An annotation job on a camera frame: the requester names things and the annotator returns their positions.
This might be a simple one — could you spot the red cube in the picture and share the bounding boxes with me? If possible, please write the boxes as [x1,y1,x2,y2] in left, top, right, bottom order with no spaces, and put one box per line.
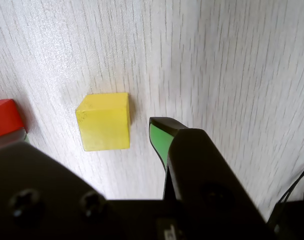
[0,98,26,141]

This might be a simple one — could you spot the thin black robot wires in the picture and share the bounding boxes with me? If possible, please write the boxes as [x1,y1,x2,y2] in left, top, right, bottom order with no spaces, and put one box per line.
[266,159,304,226]

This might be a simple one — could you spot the yellow cube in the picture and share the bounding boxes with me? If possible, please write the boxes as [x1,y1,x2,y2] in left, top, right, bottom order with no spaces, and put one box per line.
[75,92,131,153]

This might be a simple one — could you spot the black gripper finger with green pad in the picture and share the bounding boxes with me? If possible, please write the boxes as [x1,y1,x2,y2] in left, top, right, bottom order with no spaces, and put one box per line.
[0,127,112,240]
[148,116,275,240]

